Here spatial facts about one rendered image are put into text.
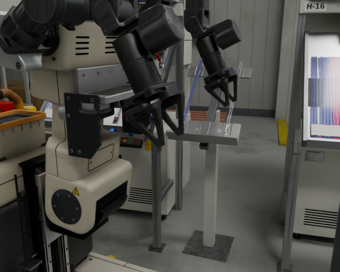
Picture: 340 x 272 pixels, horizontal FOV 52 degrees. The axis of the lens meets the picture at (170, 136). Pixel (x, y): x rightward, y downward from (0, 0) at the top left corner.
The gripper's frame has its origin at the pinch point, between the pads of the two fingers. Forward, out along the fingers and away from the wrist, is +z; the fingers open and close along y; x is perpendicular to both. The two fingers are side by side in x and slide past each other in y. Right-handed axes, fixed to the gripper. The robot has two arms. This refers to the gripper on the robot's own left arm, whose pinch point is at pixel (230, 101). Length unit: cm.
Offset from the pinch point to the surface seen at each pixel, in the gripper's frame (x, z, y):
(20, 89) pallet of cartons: 378, -122, 274
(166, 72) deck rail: 56, -26, 85
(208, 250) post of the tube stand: 67, 77, 66
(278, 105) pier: 72, 52, 426
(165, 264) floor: 83, 70, 45
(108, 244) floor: 118, 53, 49
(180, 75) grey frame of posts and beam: 58, -22, 106
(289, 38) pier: 25, -30, 427
